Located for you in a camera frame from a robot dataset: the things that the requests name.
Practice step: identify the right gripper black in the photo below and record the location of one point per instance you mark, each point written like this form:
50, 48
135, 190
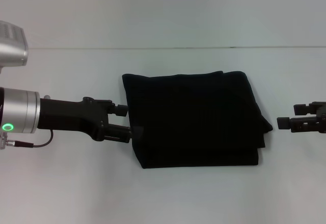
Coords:
321, 117

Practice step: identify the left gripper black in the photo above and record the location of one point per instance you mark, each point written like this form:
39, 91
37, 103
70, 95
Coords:
71, 117

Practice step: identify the black shirt with FREE print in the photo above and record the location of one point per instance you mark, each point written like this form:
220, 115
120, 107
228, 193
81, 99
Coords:
193, 122

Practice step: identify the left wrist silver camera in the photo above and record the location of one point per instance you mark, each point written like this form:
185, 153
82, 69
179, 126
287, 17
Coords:
12, 45

